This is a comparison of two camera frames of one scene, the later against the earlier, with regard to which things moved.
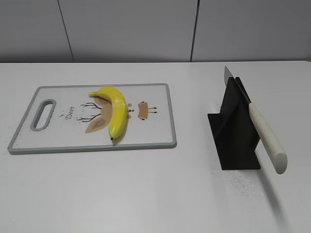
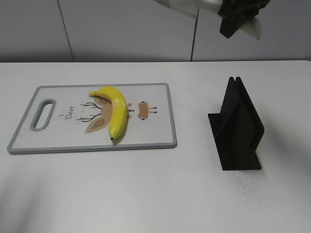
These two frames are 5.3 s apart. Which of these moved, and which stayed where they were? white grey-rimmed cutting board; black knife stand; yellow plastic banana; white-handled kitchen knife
Moved: white-handled kitchen knife
Stayed: white grey-rimmed cutting board; yellow plastic banana; black knife stand
